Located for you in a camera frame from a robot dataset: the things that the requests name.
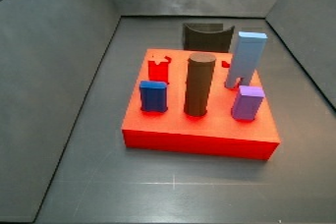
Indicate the black cylinder peg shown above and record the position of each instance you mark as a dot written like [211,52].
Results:
[200,69]

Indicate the red peg board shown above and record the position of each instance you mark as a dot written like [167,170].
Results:
[214,134]

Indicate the purple rectangular peg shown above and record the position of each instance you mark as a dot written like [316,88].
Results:
[247,102]

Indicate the light blue arch peg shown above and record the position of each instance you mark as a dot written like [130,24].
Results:
[247,54]

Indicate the black curved block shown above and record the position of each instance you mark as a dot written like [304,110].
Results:
[207,37]

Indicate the red notched peg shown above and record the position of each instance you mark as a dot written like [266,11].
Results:
[159,69]

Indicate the dark blue peg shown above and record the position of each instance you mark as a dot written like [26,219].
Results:
[154,96]

